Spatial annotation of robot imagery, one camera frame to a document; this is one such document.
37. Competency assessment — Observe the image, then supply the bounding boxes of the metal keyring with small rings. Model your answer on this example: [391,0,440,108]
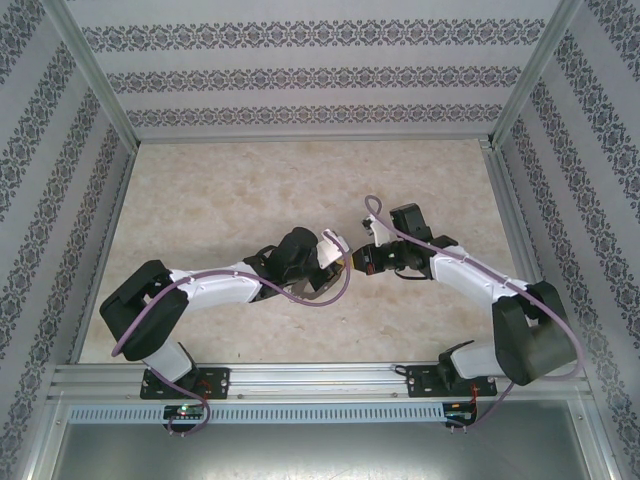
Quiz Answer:
[282,276,347,304]

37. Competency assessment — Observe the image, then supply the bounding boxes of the grey metal sheet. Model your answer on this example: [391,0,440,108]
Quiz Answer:
[29,399,617,480]

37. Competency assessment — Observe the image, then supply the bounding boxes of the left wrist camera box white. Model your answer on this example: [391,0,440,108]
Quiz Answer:
[317,228,352,269]

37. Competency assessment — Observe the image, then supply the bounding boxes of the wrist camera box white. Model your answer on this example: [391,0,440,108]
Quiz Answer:
[360,213,399,247]
[317,228,352,269]

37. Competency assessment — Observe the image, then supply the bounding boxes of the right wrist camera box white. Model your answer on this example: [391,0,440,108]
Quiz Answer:
[360,213,399,247]

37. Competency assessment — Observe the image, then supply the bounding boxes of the aluminium mounting rail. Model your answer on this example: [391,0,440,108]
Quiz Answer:
[47,362,594,401]

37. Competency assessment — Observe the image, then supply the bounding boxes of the aluminium frame crossbar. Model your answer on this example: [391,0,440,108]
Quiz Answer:
[134,134,496,147]

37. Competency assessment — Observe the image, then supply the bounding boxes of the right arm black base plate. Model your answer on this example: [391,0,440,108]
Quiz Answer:
[405,363,499,400]

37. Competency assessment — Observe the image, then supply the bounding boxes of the slotted grey cable duct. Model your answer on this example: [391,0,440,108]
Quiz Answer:
[67,403,446,424]

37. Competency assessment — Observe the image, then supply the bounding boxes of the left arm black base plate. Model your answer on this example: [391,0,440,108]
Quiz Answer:
[139,367,232,401]

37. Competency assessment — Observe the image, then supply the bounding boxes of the aluminium frame post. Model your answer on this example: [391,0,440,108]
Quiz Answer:
[42,0,141,147]
[491,0,584,147]

